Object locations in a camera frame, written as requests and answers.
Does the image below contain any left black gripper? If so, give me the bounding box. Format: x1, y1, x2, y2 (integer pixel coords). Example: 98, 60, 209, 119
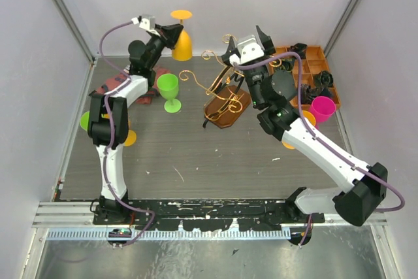
147, 24, 184, 69

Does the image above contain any orange wine glass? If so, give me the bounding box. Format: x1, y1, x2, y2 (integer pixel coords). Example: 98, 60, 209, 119
171, 9, 193, 61
124, 120, 137, 146
282, 110, 316, 150

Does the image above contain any green wine glass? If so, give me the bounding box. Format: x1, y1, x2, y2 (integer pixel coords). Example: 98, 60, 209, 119
157, 73, 182, 113
79, 111, 89, 131

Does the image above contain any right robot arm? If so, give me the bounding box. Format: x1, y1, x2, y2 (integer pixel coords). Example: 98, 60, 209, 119
221, 30, 387, 226

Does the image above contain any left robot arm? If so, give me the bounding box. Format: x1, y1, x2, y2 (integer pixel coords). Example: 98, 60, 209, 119
87, 24, 184, 224

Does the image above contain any pink wine glass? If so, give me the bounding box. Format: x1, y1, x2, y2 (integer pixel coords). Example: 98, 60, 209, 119
309, 96, 336, 125

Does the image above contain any rolled green patterned tie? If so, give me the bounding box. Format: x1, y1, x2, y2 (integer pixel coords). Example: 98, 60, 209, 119
271, 57, 296, 73

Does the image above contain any rolled dark tie top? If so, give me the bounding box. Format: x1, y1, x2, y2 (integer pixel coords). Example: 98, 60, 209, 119
289, 43, 308, 59

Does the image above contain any rolled dark tie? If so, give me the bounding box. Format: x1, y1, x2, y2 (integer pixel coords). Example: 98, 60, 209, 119
313, 71, 334, 88
289, 43, 308, 59

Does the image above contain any wooden compartment tray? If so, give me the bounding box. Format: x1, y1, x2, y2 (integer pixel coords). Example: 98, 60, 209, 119
267, 46, 341, 110

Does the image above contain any red folded t-shirt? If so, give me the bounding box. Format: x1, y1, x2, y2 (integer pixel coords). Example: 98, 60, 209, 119
89, 66, 170, 105

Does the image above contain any rolled maroon tie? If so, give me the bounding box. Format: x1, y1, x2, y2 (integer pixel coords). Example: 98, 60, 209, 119
300, 84, 334, 105

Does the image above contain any rolled dark tie right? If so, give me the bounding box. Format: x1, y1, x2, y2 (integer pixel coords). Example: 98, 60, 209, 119
313, 71, 334, 88

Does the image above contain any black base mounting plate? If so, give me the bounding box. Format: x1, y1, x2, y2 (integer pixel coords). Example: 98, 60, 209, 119
89, 199, 325, 232

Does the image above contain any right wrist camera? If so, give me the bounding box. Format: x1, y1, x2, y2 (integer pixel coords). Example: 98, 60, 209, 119
229, 35, 265, 66

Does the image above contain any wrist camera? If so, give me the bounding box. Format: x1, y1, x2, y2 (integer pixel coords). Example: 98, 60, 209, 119
229, 35, 265, 66
131, 14, 155, 31

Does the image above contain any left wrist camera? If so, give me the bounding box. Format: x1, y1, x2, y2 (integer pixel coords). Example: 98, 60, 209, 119
131, 14, 155, 31

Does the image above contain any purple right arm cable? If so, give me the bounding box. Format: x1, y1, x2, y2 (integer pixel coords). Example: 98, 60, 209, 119
234, 52, 406, 247

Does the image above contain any gold wire wine glass rack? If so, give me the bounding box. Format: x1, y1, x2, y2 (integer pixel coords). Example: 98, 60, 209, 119
178, 33, 291, 129

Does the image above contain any aluminium rail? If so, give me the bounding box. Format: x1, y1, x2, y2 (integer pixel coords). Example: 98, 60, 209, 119
32, 202, 388, 227

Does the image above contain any slotted cable duct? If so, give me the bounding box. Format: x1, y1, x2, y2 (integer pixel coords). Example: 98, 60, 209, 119
45, 227, 291, 242

